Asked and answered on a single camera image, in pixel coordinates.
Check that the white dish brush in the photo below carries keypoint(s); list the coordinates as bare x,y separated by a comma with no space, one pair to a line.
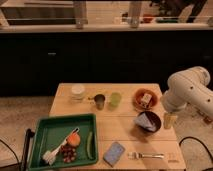
49,157

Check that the red grape bunch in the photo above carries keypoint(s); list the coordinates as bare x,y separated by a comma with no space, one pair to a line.
69,153

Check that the white sponge block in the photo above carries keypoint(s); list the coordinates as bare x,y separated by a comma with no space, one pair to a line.
145,100

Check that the green plastic cup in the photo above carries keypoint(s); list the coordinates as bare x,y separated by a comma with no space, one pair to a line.
115,99

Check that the blue sponge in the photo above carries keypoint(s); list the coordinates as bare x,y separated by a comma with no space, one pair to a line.
113,154

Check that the grey blue towel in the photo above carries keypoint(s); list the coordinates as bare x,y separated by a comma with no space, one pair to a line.
145,121

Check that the green plastic tray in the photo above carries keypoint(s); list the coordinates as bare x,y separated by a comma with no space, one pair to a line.
51,131

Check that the dark cabinet counter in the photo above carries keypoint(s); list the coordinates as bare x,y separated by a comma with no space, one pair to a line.
34,60

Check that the orange bowl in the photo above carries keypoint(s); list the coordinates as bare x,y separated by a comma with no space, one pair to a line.
136,100

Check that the green cucumber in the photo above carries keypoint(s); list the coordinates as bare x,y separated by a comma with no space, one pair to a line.
88,147

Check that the silver fork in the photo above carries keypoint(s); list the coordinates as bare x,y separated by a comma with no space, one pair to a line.
136,155

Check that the black chair frame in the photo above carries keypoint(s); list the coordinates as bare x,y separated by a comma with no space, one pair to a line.
22,163

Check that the metal mug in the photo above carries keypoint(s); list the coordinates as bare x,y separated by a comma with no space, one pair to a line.
99,100

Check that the orange fruit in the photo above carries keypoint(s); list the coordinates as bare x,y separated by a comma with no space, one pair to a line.
74,139

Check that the white stacked bowl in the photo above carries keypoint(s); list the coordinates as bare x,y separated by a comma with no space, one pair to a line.
77,91

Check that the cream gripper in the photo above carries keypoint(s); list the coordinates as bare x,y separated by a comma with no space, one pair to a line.
169,120

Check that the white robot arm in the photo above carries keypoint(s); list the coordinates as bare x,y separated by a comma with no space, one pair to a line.
187,87

